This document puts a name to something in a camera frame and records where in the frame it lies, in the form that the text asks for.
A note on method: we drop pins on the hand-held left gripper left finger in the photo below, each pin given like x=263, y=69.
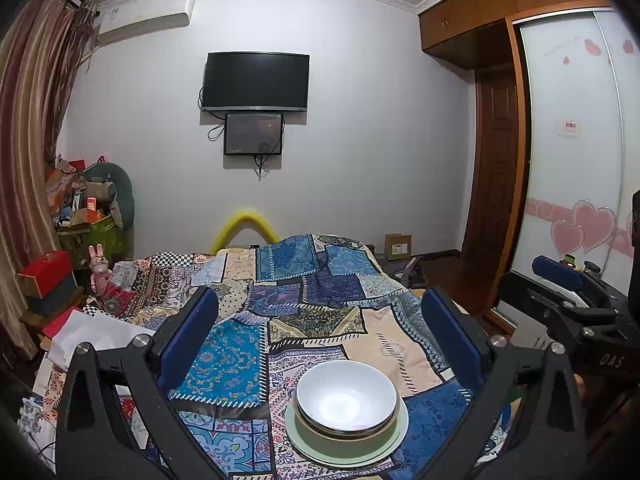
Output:
x=190, y=342

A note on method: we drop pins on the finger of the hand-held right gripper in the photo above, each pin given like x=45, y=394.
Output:
x=557, y=272
x=530, y=297

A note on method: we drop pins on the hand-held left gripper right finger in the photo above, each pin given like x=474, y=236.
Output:
x=452, y=342

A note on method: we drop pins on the white bowl with black dots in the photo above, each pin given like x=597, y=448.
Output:
x=345, y=395

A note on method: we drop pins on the pink bowl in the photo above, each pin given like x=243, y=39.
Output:
x=350, y=437

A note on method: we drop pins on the light green plate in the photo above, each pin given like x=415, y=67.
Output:
x=345, y=456

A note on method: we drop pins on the row of small colourful bottles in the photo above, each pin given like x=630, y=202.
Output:
x=575, y=262

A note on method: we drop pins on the patchwork printed blanket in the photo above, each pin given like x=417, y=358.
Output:
x=230, y=370

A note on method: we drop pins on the dark bag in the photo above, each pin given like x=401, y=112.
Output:
x=412, y=272

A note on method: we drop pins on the white paper sheet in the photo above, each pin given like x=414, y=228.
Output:
x=100, y=340

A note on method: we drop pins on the small cardboard box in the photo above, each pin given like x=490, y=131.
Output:
x=398, y=246

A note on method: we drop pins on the white sliding wardrobe door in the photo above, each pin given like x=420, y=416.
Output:
x=570, y=160

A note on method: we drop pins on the pink bunny toy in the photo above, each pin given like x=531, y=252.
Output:
x=100, y=271

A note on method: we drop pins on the brown wooden door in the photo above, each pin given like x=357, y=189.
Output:
x=495, y=170

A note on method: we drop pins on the yellow foam tube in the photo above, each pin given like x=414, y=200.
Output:
x=232, y=222

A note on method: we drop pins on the red booklet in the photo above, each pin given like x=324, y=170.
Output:
x=57, y=325

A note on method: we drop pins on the green cardboard box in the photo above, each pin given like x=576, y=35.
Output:
x=100, y=237

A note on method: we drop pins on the dark grey box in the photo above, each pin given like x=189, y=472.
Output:
x=52, y=297

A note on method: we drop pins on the small paper label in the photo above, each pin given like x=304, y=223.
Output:
x=571, y=127

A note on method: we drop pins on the red box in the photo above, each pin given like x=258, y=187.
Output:
x=46, y=274

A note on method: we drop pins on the grey plush neck pillow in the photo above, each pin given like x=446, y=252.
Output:
x=125, y=192

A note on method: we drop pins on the pile of boxes and papers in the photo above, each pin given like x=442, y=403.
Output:
x=70, y=192

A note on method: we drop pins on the striped brown curtain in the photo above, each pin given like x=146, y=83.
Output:
x=30, y=145

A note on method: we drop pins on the wooden wardrobe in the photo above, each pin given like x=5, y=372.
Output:
x=470, y=25

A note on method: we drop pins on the white air conditioner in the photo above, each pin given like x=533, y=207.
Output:
x=145, y=16

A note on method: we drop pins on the small black wall monitor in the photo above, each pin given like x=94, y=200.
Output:
x=253, y=133

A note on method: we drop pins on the black wall television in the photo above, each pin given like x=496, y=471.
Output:
x=255, y=81

